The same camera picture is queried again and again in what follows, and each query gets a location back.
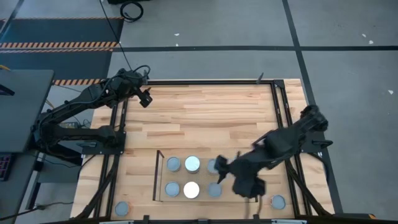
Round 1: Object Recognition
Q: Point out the coiled black cable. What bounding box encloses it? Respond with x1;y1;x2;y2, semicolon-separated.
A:
119;1;145;23

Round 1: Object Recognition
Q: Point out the carrots label can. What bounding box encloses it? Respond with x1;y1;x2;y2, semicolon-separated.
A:
183;181;201;200

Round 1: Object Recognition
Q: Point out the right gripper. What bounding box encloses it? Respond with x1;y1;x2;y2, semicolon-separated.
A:
215;154;267;199

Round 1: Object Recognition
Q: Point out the peas label can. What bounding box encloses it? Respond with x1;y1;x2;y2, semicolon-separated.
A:
184;155;201;174

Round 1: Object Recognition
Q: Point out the dark hazard-striped floor mat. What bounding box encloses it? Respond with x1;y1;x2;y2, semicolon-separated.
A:
0;17;125;86

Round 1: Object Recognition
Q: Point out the spaghetti sauce label can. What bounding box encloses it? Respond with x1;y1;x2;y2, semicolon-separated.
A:
206;159;220;174

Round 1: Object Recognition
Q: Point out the tomato label can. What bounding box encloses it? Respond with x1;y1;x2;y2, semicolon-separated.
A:
164;181;181;198

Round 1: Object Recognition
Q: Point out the keyboard with purple keys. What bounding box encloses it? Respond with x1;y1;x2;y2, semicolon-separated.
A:
0;154;12;182

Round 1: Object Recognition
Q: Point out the long black floor cable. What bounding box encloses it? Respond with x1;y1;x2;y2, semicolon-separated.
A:
98;0;134;72

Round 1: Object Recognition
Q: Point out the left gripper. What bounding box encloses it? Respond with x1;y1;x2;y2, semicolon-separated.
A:
132;77;154;109

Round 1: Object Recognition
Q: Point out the blue-lidded toy food can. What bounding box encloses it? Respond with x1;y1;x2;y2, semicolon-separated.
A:
114;201;131;217

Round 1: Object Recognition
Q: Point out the black aluminium table frame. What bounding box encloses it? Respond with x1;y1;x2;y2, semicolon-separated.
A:
71;79;343;224

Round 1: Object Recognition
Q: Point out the short peaches label can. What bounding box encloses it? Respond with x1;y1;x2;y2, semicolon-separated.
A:
166;156;182;172

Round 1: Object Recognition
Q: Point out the fruit label can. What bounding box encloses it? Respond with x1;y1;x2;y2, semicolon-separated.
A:
207;182;223;198

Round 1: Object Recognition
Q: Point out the dark grey desk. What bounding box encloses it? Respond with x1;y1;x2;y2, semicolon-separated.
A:
0;68;55;154

